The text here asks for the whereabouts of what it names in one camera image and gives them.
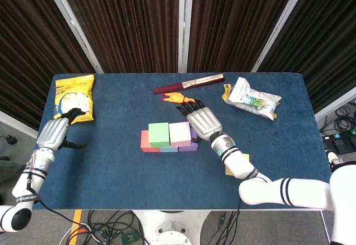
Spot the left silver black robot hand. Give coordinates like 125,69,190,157
36,107,87,151

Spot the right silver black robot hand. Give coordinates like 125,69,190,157
175,99,223,143

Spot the pink foam cube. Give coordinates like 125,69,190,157
169,121,192,147

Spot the purple foam cube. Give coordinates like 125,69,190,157
177,127,199,153

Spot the green foam cube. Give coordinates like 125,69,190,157
148,122,171,148

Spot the yellow foam cube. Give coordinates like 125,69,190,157
225,153,250,176

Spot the red foam cube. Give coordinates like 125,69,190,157
140,130,161,153

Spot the yellow rubber chicken toy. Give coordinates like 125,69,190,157
160,91,196,106

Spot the long dark red box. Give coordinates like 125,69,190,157
153,73,225,95

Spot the yellow snack bag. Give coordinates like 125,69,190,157
53,74,95,122

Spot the white crumpled snack bag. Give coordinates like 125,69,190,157
221,77,283,121

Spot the blue felt table cover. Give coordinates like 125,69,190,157
24,72,340,212

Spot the yellow floor tape strip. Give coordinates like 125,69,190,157
71,210,83,237

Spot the brown pleated curtain panel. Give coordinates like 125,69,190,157
55,0,181,74
186,0,303,73
0,0,97,131
257,0,356,114

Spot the green electronic box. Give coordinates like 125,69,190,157
121,231,140,244

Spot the black box with green light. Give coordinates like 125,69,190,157
321,133,356,154

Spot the white partition base rail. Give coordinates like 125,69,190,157
315,86,356,122
0,111,39,139

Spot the white partition post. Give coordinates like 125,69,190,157
179,0,195,73
251,0,312,73
41,0,104,74

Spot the black floor cable bundle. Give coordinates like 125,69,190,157
211,211,241,245
319,100,356,134
60,210,148,245

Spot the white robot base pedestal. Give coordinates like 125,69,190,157
132,210,212,245

